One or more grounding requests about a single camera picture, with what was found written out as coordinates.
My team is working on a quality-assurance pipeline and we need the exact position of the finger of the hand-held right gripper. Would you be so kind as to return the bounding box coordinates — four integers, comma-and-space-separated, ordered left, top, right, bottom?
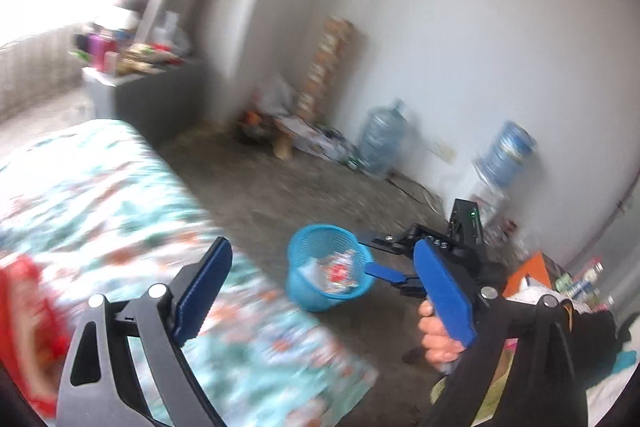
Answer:
357, 227, 416, 254
365, 261, 426, 299

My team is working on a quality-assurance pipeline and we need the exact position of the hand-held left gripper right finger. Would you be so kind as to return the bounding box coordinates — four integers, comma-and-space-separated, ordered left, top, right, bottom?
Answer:
414, 238, 588, 427

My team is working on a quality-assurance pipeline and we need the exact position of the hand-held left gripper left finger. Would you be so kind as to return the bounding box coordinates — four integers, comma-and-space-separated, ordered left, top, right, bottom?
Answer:
56, 236, 234, 427

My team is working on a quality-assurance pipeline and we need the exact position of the orange snack wrapper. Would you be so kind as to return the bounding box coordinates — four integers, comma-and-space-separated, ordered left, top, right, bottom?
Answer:
322, 254, 364, 294

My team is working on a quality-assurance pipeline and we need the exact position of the cream tissue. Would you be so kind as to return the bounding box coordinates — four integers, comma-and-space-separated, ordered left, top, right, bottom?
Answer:
301, 257, 326, 284

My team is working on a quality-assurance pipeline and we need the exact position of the blue plastic mesh basket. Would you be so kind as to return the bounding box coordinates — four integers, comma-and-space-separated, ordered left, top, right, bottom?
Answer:
286, 223, 375, 313

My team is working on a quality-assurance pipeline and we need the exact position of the person's right hand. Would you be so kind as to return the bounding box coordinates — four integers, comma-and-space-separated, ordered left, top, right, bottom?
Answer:
417, 299, 466, 373

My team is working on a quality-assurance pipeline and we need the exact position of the white water dispenser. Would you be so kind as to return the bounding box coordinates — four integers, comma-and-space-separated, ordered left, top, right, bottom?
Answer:
470, 181, 517, 248

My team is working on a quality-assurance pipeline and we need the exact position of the orange box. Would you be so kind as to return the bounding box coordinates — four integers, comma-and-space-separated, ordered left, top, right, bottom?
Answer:
502, 251, 553, 300

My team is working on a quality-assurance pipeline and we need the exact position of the blue labelled water jug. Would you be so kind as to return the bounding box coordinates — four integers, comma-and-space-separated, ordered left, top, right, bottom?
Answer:
472, 121, 538, 188

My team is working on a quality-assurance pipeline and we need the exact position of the empty blue water jug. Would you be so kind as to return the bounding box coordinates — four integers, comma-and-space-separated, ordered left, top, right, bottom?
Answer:
357, 98, 407, 178

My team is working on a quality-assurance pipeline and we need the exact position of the yellow green cloth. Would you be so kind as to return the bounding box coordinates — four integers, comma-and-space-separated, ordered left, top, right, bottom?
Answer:
431, 347, 521, 425

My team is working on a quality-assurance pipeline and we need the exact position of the row of green white cartons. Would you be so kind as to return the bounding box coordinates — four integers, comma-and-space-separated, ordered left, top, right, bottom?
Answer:
552, 257, 616, 308

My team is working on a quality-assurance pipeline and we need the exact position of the flattened printed carton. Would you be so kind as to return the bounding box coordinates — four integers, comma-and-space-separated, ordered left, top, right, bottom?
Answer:
285, 117, 361, 168

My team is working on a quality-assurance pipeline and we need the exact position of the floral turquoise quilt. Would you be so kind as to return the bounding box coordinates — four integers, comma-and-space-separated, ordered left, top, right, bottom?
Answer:
0, 119, 379, 427

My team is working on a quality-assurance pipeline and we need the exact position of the wooden block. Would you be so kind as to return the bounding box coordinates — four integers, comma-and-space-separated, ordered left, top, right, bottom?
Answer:
272, 131, 295, 160

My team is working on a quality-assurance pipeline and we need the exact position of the black cloth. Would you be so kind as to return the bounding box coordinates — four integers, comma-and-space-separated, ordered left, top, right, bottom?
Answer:
565, 302, 632, 358

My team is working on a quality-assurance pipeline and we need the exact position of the red white plastic package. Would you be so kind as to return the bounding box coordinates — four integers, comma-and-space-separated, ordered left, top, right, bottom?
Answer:
0, 254, 73, 418

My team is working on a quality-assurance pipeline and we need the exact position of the dark orange bundle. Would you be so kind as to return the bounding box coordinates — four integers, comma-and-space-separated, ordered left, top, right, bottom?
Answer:
237, 107, 276, 142

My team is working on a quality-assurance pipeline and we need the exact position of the white plastic bag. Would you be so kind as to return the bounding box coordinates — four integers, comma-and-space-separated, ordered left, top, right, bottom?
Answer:
257, 74, 297, 118

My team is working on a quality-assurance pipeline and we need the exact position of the grey white cabinet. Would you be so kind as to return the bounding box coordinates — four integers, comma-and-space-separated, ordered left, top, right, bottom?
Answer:
81, 57, 207, 145

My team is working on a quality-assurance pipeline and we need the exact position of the clutter of bottles and packets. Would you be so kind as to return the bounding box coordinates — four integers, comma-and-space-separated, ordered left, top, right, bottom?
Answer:
70, 9, 193, 75

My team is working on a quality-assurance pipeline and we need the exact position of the grey ribbed panel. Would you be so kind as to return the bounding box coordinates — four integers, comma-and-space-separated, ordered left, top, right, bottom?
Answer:
0, 29, 83, 120

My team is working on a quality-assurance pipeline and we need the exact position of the floor cable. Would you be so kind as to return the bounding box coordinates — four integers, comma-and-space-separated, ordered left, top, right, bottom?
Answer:
387, 174, 451, 215

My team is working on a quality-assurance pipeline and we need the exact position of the wall socket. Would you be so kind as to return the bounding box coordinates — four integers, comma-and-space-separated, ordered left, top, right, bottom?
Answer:
429, 141, 457, 162

